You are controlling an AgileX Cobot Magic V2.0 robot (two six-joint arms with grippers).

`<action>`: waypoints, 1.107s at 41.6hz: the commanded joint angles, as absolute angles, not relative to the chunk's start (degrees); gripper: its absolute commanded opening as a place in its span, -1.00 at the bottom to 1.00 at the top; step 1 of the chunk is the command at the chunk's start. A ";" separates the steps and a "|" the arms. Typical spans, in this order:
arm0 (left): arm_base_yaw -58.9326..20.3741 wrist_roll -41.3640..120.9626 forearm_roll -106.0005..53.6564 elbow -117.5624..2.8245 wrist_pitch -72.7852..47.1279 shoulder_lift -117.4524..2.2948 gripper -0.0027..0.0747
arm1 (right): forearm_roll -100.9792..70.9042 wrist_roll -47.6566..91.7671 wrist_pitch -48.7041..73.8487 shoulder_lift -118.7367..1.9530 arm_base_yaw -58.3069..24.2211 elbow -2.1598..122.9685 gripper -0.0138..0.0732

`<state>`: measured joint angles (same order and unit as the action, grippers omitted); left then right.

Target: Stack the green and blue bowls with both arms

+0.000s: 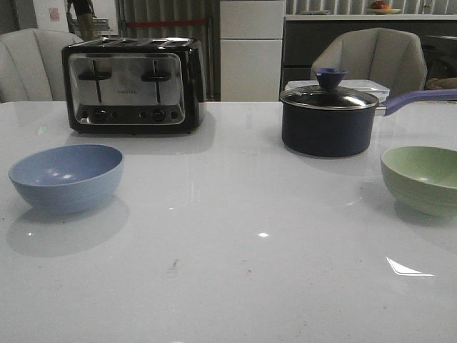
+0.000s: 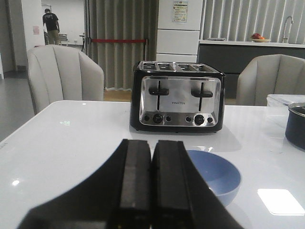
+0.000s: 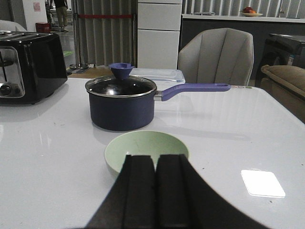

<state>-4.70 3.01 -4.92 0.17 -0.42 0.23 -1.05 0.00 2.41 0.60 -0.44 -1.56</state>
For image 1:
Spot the blue bowl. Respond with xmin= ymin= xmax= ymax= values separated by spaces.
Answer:
xmin=9 ymin=144 xmax=124 ymax=214

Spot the green bowl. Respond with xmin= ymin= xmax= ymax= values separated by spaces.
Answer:
xmin=381 ymin=146 xmax=456 ymax=218

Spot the dark blue saucepan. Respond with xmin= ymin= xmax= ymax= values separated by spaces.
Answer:
xmin=281 ymin=89 xmax=456 ymax=157

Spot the glass pot lid blue knob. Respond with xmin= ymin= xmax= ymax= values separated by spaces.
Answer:
xmin=279 ymin=68 xmax=378 ymax=110

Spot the black and chrome toaster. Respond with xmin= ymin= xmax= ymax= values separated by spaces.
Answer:
xmin=61 ymin=37 xmax=206 ymax=134

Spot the white cabinet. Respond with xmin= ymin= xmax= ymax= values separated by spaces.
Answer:
xmin=220 ymin=1 xmax=286 ymax=102

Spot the dark kitchen counter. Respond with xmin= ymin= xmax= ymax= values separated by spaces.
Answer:
xmin=281 ymin=14 xmax=456 ymax=88

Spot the clear plastic storage container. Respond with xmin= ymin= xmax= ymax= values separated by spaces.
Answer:
xmin=284 ymin=79 xmax=390 ymax=102

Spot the beige armchair on right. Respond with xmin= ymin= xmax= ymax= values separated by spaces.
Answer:
xmin=311 ymin=27 xmax=427 ymax=96

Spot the beige armchair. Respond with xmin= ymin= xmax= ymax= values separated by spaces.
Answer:
xmin=1 ymin=29 xmax=82 ymax=103
xmin=311 ymin=27 xmax=427 ymax=96

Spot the person standing in background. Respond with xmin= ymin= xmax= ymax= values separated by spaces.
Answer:
xmin=66 ymin=0 xmax=95 ymax=41

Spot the beige armchair on left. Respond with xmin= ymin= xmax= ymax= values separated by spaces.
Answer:
xmin=1 ymin=29 xmax=82 ymax=103

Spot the fruit bowl on counter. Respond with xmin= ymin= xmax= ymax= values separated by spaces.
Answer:
xmin=368 ymin=0 xmax=401 ymax=15

